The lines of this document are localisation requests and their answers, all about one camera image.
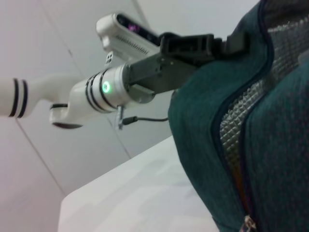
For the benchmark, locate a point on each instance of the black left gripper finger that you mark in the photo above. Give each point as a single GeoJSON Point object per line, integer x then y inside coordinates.
{"type": "Point", "coordinates": [234, 44]}

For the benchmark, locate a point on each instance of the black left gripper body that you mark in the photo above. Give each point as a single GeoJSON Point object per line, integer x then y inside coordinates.
{"type": "Point", "coordinates": [169, 65]}

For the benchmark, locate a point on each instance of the teal fabric lunch bag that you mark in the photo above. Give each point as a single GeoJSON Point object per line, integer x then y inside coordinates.
{"type": "Point", "coordinates": [205, 120]}

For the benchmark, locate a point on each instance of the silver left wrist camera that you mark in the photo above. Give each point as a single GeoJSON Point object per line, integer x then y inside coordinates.
{"type": "Point", "coordinates": [113, 33]}

